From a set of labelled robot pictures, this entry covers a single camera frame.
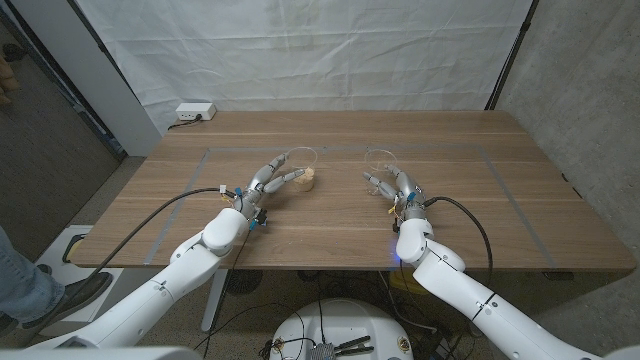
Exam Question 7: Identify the brown sugar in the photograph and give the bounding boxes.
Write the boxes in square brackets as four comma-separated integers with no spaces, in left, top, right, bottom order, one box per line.
[292,167,316,193]

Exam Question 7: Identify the black round floor object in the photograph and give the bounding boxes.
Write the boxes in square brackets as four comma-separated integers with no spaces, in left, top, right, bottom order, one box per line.
[224,269,265,296]

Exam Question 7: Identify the white metal table leg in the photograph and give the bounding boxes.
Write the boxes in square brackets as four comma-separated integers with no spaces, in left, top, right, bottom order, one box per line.
[200,272,230,333]

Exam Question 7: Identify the grey tape rectangle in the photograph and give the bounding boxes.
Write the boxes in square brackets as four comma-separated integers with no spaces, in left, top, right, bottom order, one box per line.
[144,144,559,269]

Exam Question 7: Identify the black power strip cable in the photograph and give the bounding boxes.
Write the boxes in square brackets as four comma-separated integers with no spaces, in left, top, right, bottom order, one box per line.
[167,114,204,132]

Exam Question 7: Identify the person's leg in jeans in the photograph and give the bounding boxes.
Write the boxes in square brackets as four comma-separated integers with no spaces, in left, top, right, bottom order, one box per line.
[0,227,66,324]

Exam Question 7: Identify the black tools on base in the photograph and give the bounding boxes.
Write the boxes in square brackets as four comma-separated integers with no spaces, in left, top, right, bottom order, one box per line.
[332,335,375,357]

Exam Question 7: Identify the thin black left wrist cable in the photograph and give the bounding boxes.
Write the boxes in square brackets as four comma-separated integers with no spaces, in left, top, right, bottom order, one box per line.
[202,224,254,349]

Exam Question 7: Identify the white backdrop cloth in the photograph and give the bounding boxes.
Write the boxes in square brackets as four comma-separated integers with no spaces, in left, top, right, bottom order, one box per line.
[74,0,535,136]

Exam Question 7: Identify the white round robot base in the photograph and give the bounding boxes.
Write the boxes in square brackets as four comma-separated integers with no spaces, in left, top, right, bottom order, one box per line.
[269,298,415,360]

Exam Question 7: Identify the clear plastic cup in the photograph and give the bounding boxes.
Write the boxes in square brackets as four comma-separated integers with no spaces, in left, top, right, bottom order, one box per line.
[285,146,319,193]
[363,148,399,197]

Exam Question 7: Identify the white power strip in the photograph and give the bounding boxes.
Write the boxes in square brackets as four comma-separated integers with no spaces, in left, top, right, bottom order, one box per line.
[175,102,218,122]

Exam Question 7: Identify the dark shoe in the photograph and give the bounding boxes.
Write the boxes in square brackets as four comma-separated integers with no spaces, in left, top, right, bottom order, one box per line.
[0,271,115,335]

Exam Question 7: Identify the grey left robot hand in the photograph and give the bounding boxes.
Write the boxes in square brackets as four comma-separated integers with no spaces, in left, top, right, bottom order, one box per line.
[232,152,307,226]

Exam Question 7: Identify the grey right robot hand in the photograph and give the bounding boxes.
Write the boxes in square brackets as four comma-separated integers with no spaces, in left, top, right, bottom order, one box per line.
[362,163,429,224]

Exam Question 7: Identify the black backdrop stand pole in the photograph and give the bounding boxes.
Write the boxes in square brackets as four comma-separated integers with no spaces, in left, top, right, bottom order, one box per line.
[483,0,541,111]

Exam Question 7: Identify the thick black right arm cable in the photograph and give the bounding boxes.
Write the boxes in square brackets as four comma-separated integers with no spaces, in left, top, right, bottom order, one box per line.
[423,195,495,291]

